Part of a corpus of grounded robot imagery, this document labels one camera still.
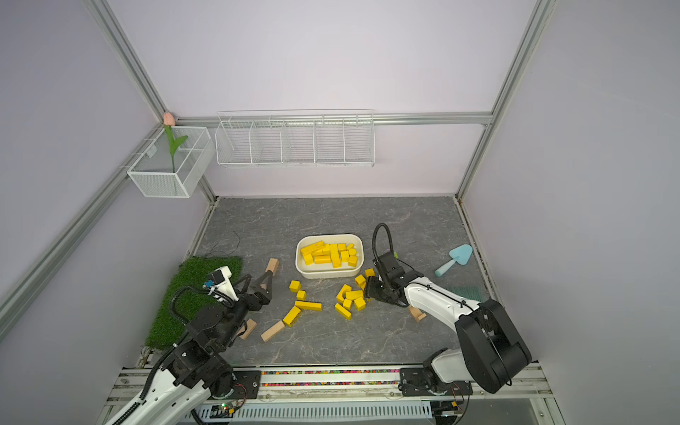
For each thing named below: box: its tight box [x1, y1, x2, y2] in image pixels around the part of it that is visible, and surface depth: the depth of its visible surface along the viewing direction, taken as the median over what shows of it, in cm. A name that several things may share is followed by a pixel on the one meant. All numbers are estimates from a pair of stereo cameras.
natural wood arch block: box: [408, 305, 427, 323], surface depth 87 cm
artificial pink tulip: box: [162, 112, 188, 173], surface depth 92 cm
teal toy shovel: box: [433, 244, 473, 278], surface depth 103 cm
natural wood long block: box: [260, 319, 286, 343], surface depth 84 cm
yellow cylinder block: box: [314, 255, 332, 264], surface depth 101 cm
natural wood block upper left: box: [265, 257, 279, 277], surface depth 98 cm
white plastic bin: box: [294, 233, 365, 279], surface depth 99 cm
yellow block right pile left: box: [334, 302, 353, 321], surface depth 87 cm
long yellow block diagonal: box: [300, 240, 326, 255], surface depth 101 cm
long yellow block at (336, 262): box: [329, 243, 342, 269], surface depth 101 cm
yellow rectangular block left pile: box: [282, 305, 302, 325], surface depth 86 cm
